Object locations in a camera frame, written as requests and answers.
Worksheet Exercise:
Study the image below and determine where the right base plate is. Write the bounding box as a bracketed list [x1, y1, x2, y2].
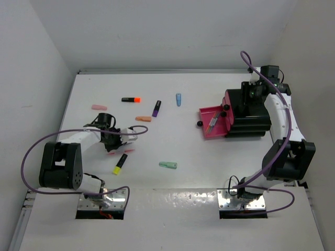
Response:
[217, 189, 266, 211]

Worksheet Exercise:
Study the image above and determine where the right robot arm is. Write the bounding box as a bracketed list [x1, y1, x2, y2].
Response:
[237, 65, 316, 200]

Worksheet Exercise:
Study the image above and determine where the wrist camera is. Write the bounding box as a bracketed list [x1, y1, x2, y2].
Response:
[120, 128, 138, 145]
[248, 67, 260, 83]

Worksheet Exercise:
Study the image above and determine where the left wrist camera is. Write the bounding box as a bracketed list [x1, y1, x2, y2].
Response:
[120, 128, 138, 145]

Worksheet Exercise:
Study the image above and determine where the green correction tape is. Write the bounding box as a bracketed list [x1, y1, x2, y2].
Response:
[159, 162, 177, 169]

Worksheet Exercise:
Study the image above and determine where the orange black highlighter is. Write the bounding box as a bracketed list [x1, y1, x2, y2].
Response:
[121, 97, 141, 102]

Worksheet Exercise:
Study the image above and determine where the pink correction tape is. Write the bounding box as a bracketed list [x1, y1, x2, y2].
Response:
[91, 105, 107, 111]

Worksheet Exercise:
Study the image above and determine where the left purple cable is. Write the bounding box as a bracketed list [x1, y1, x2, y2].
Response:
[20, 125, 149, 207]

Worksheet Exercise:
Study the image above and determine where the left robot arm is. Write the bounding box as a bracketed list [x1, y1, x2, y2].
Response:
[39, 113, 122, 198]

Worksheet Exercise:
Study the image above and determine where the yellow black highlighter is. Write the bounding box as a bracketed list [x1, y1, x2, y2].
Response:
[113, 154, 128, 175]

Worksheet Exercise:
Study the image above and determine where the left base plate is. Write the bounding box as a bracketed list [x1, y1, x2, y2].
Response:
[77, 189, 128, 211]

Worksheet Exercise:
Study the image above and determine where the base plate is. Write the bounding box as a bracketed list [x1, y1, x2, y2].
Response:
[217, 189, 266, 211]
[77, 189, 128, 211]

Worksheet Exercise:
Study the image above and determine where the purple black highlighter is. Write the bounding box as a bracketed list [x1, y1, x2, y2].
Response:
[152, 100, 161, 117]

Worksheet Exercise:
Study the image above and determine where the black pink drawer organizer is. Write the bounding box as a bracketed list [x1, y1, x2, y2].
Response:
[197, 89, 271, 139]

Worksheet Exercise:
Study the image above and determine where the orange correction tape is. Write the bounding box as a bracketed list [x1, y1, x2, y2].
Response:
[135, 116, 152, 122]

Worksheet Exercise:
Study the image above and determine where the orange clear pen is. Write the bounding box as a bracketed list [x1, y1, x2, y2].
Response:
[206, 120, 213, 134]

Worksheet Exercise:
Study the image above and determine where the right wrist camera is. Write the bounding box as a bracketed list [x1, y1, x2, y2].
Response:
[248, 67, 260, 83]

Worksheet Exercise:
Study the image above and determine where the red clear pen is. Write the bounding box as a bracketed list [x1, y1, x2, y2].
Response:
[107, 149, 135, 155]

